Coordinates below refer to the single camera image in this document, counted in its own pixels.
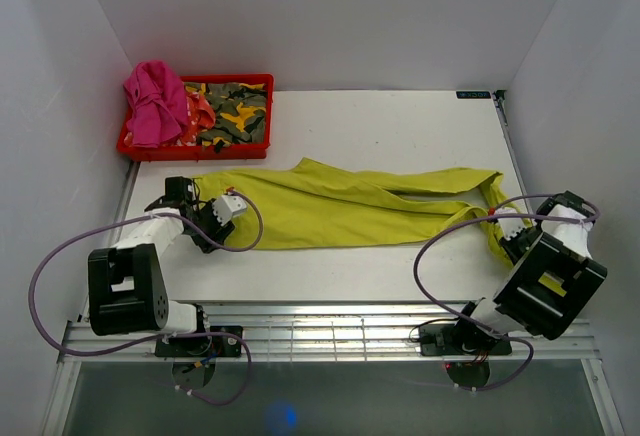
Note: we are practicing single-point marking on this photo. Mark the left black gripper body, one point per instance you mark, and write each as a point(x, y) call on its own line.
point(210, 224)

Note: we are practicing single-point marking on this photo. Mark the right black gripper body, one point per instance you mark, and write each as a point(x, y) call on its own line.
point(521, 241)

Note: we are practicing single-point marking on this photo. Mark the yellow-green trousers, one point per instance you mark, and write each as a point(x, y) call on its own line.
point(314, 205)

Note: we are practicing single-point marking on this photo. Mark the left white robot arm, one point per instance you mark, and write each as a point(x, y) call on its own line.
point(127, 293)

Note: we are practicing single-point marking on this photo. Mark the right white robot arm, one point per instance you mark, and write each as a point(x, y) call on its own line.
point(552, 279)

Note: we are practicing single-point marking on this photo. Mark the red plastic bin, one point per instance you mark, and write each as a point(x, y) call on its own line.
point(174, 152)

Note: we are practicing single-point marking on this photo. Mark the orange patterned garment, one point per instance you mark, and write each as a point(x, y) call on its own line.
point(200, 118)

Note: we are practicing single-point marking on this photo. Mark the camouflage garment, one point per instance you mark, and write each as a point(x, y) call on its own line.
point(240, 110)

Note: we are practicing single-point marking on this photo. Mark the pink garment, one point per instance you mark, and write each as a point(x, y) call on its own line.
point(157, 98)

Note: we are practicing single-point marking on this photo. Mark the blue table label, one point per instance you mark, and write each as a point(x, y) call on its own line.
point(473, 95)

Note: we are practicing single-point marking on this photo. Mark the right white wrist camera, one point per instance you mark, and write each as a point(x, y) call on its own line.
point(512, 225)

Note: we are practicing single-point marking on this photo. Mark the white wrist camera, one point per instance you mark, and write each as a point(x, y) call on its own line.
point(512, 225)
point(227, 207)

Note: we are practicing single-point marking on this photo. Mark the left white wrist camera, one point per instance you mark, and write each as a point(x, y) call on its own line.
point(227, 207)

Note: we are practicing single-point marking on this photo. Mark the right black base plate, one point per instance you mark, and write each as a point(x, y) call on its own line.
point(435, 343)

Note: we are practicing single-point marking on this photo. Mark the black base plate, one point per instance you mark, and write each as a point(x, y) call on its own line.
point(204, 346)
point(435, 343)

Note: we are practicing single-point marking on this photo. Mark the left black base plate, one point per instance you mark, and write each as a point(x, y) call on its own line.
point(204, 346)

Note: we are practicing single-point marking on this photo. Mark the aluminium rail frame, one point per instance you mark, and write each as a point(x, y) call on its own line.
point(326, 345)

